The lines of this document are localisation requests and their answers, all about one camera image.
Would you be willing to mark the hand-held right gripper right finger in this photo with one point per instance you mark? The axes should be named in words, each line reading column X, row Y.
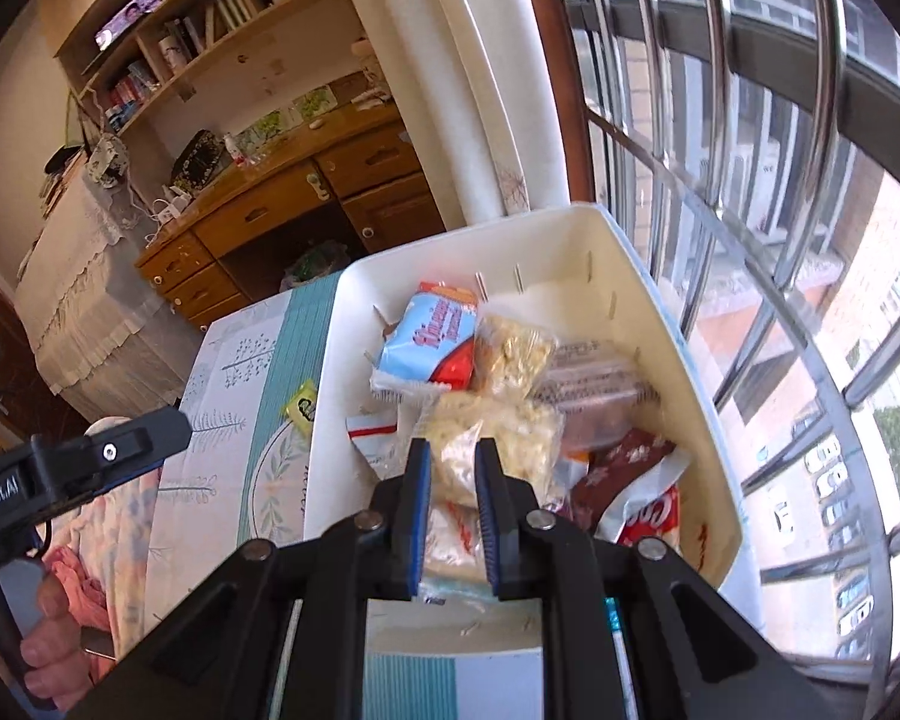
column 487, row 517

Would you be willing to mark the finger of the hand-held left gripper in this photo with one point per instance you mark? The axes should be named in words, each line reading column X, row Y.
column 112, row 457

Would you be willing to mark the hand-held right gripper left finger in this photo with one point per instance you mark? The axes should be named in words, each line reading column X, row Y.
column 420, row 510

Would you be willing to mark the teal white snack packet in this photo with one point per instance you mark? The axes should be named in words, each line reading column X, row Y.
column 454, row 589

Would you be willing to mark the large clear packed rice cracker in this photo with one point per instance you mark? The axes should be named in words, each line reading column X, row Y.
column 517, row 435

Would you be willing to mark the brown white printed snack packet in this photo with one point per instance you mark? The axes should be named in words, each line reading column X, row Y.
column 622, row 457

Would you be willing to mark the small clear packed rice cracker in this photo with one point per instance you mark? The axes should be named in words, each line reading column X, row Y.
column 514, row 356

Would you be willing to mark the clear brown bar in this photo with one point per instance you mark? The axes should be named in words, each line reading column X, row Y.
column 592, row 390

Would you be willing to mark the light blue red snack packet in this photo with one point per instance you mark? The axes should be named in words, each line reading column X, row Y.
column 427, row 337

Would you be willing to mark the white plastic bin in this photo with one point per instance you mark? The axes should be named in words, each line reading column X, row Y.
column 555, row 255

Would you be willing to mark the person's left hand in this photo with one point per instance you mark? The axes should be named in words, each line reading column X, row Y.
column 52, row 660

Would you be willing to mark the white red-striped snack packet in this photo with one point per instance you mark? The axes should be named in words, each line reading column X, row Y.
column 371, row 450

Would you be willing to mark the pink floral bedding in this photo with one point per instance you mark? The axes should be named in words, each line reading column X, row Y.
column 82, row 577

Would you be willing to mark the dark wooden door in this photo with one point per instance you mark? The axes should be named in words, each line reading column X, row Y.
column 7, row 360

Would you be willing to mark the small yellow green packet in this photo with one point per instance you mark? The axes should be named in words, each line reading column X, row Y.
column 301, row 409

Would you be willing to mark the white lace cloth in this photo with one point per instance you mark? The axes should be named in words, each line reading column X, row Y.
column 90, row 300

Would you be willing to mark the white power strip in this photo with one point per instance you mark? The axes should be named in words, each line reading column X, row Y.
column 172, row 206

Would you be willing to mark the white plastic bag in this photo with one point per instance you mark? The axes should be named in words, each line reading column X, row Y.
column 315, row 266

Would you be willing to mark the wooden desk with drawers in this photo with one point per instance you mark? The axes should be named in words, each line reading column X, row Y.
column 262, row 202

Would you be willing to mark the white patterned appliance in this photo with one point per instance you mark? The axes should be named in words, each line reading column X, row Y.
column 107, row 159

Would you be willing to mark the black decorated tin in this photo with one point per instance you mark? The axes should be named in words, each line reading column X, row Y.
column 199, row 161

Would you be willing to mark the white bottle with red cap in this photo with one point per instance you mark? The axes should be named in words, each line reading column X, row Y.
column 232, row 150

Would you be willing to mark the row of parked cars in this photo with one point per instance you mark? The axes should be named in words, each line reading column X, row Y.
column 832, row 510

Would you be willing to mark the green printed picture panel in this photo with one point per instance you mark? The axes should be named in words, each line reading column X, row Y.
column 285, row 120

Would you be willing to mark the white printed jar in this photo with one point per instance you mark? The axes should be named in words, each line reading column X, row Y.
column 174, row 51

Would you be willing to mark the white curtain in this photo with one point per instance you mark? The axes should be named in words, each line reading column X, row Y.
column 450, row 75

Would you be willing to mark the wooden shelf hutch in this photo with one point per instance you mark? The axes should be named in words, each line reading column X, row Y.
column 262, row 45

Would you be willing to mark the small lit screen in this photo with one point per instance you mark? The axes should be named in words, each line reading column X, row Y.
column 127, row 19

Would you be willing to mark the row of upright books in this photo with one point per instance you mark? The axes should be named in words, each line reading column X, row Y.
column 210, row 22

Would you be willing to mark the steel window guard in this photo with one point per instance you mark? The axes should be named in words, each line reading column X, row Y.
column 832, row 52

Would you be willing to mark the brown wooden window frame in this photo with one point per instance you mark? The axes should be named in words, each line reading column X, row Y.
column 551, row 52

